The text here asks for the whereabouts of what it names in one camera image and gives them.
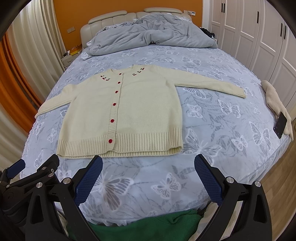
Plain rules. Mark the beige folded garment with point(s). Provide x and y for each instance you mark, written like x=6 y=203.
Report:
x=276 y=106

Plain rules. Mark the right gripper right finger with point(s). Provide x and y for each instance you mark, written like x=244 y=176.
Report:
x=254 y=220

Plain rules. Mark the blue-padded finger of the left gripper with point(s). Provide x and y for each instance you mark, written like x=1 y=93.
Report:
x=15 y=169

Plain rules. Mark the orange curtain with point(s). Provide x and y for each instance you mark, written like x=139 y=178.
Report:
x=17 y=97

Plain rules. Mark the white nightstand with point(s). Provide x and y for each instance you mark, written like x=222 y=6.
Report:
x=67 y=60

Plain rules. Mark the butterfly print bed sheet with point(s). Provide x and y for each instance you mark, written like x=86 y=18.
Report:
x=233 y=134

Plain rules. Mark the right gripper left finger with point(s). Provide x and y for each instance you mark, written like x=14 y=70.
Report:
x=71 y=192

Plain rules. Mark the beige padded headboard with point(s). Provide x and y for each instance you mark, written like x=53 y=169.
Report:
x=89 y=30

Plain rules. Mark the green garment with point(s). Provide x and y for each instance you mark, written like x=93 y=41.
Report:
x=174 y=226

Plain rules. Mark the black smartphone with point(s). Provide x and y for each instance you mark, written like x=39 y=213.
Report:
x=280 y=125

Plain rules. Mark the cream knit cardigan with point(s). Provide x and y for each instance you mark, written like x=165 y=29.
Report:
x=128 y=112

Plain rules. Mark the cream curtain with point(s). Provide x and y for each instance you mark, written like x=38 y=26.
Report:
x=37 y=45

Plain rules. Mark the grey crumpled duvet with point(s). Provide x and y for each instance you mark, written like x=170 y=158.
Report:
x=159 y=29

